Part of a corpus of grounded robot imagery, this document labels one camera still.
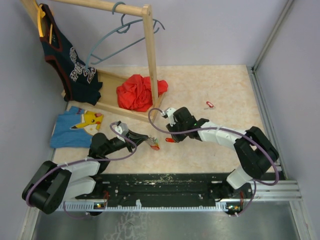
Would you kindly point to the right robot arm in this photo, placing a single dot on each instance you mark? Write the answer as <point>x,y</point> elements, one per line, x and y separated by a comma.
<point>254,150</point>

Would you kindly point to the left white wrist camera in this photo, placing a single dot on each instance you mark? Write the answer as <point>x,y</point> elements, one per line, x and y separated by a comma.
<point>121,129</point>

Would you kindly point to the wooden clothes rack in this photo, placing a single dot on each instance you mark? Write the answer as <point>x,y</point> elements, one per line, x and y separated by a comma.
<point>104,16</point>

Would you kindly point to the red crumpled shirt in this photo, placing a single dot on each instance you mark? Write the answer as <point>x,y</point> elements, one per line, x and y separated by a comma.
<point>135,93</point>

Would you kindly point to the navy basketball jersey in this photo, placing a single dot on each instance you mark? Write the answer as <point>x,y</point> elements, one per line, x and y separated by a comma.
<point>80,83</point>

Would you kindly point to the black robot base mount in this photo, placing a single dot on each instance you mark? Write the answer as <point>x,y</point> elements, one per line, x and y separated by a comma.
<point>163,189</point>

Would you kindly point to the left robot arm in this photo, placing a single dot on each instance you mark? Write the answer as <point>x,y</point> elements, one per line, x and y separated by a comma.
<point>53,184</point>

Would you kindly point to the red tagged key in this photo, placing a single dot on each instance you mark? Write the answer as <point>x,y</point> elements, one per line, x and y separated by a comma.
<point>209,106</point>
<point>170,140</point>

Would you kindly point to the yellow plastic hanger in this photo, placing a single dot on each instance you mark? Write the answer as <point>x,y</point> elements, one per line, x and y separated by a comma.
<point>40,19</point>

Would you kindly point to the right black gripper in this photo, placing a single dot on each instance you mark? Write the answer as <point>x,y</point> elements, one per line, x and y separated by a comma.
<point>177,138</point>

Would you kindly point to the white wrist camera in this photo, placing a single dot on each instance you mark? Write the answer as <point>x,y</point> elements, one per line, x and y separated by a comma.
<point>121,129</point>
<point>169,114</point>

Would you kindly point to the aluminium frame rail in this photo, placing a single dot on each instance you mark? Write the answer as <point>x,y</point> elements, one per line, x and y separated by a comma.
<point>285,190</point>

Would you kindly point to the grey slotted cable duct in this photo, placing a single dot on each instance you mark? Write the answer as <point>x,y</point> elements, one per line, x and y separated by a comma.
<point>92,206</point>

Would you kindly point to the red handled metal key organizer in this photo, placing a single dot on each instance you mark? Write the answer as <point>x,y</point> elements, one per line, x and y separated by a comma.
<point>153,143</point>

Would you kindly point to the teal wire hanger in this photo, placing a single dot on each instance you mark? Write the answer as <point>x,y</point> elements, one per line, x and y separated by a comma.
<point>106,47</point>

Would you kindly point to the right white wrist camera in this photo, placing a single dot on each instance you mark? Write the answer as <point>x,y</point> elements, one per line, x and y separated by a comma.
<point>169,114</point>

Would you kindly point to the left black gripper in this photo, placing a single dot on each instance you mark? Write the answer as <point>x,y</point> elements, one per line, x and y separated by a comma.
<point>136,138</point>

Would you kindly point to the blue pikachu shirt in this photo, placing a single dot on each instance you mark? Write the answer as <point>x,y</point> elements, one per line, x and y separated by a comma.
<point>75,128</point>

